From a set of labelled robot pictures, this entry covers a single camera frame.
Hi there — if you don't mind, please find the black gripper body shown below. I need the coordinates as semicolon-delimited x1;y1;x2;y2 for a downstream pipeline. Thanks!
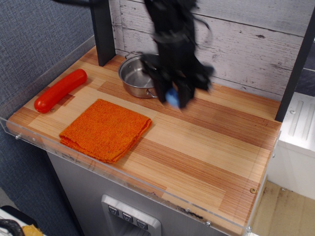
141;43;214;91

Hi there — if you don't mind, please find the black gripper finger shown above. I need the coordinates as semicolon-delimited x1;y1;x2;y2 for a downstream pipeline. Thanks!
153;75;172;103
176;78;195;109

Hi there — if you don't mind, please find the blue spoon with grey bowl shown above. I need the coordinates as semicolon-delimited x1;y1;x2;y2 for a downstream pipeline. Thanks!
165;84;180;108

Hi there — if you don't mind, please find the orange knitted cloth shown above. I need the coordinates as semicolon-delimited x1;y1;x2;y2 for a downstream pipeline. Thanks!
59;99;152;163

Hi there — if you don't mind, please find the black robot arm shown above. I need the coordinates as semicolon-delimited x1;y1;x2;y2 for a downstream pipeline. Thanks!
141;0;214;109

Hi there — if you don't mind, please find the silver metal pot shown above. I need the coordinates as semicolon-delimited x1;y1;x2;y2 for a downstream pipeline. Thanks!
118;51;158;99

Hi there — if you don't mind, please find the red plastic sausage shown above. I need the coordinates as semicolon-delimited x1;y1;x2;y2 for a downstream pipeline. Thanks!
34;69;87;113

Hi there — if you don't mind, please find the white side cabinet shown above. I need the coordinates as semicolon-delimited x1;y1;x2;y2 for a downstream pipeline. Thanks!
266;92;315;199

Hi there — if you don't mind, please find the grey toy fridge cabinet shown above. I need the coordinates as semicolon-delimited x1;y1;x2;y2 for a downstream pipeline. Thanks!
46;150;229;236

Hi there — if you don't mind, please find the silver dispenser button panel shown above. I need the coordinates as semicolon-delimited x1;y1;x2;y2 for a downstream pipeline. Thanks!
101;194;162;236

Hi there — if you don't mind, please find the clear acrylic guard rail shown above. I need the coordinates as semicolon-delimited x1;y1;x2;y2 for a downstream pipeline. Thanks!
0;35;280;236

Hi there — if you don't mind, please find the dark grey right post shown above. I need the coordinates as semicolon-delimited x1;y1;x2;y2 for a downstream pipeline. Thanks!
275;9;315;122

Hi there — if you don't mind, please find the black braided cable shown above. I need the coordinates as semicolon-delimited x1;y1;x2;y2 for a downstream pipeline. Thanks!
0;218;24;236

